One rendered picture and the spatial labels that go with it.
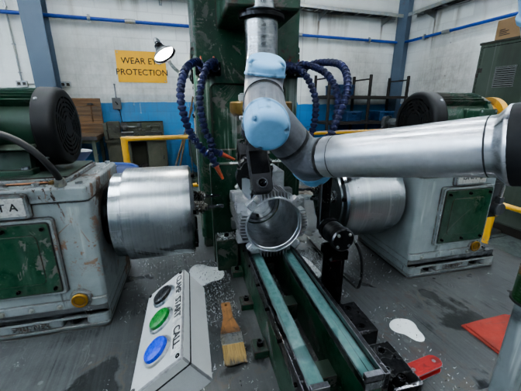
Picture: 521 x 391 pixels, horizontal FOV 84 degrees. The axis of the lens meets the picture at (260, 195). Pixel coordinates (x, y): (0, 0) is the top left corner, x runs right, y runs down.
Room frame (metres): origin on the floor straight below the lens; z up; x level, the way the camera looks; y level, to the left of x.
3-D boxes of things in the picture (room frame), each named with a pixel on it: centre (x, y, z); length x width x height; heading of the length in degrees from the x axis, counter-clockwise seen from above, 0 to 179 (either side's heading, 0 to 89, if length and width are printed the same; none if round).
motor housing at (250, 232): (0.82, -0.01, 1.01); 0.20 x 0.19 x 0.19; 14
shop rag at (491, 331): (0.56, -0.59, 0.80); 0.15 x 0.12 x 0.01; 106
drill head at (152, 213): (0.76, 0.33, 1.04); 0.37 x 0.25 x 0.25; 103
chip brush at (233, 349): (0.58, 0.07, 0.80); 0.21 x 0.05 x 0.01; 13
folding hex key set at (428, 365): (0.47, -0.33, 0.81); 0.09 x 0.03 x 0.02; 112
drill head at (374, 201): (0.92, -0.33, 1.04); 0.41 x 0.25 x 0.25; 103
